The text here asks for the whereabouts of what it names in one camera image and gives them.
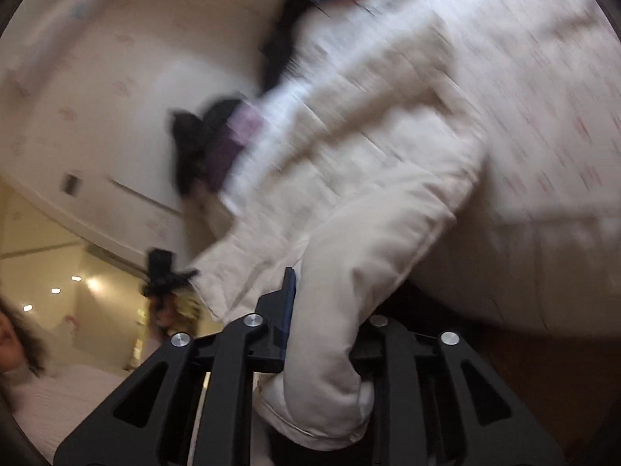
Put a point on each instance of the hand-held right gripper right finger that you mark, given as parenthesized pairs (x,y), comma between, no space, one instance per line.
(383,349)

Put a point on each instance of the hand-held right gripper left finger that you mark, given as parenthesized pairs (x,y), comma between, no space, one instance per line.
(288,301)

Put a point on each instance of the beige quilted comforter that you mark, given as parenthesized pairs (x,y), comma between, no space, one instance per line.
(349,252)

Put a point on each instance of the black puffer jacket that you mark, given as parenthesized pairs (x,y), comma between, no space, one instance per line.
(191,150)

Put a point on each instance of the purple jacket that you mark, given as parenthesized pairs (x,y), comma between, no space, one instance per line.
(233,150)

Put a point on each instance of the person's head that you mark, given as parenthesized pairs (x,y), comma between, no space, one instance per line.
(17,335)

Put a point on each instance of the person's white sweater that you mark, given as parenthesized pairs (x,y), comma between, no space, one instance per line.
(63,403)

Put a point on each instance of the white pillow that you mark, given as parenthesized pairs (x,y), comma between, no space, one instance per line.
(276,126)

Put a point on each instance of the black coat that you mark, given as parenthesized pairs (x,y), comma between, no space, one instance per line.
(284,43)

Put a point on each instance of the wall switch plate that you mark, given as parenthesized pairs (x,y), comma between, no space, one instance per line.
(73,184)

